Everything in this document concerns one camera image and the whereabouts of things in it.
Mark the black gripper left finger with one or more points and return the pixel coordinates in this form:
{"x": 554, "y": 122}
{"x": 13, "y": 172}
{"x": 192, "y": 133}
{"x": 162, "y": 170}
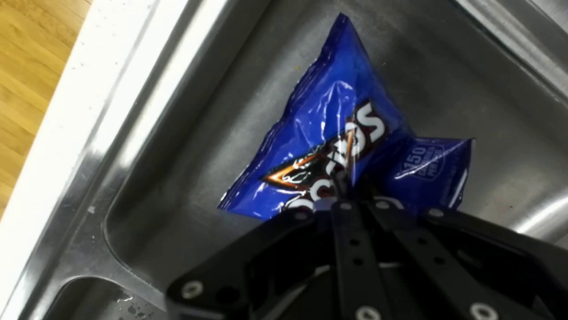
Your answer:
{"x": 301, "y": 263}

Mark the stainless steel double sink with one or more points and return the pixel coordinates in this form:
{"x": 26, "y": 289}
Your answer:
{"x": 208, "y": 80}

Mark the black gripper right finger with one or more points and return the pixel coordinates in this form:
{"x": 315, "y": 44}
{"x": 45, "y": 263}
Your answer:
{"x": 476, "y": 268}

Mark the blue Doritos snack packet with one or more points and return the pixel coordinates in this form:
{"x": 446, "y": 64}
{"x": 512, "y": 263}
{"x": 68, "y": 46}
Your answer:
{"x": 341, "y": 128}

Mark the wooden lower cabinet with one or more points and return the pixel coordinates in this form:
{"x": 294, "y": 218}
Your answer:
{"x": 36, "y": 39}

